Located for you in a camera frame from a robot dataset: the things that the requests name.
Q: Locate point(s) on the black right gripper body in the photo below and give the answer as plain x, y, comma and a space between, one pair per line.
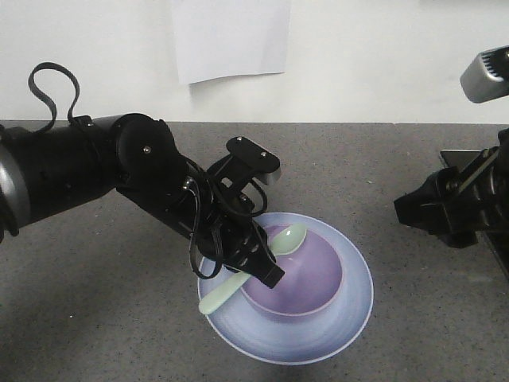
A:
428, 207

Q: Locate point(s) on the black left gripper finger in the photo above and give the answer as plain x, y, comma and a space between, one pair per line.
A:
250, 253

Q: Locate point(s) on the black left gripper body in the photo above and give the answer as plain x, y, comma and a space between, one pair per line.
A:
205, 206

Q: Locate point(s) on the purple plastic bowl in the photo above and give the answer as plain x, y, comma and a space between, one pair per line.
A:
312, 279

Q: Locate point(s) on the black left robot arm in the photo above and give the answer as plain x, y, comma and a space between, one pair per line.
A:
46, 172

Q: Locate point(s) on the light blue plastic plate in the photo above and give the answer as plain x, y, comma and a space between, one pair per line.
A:
311, 338

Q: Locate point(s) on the black induction cooktop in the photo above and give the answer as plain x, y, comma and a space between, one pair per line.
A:
480, 198

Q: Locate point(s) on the white paper sheet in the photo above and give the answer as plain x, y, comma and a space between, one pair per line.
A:
217, 39

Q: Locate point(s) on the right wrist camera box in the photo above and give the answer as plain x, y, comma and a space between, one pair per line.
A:
486, 78

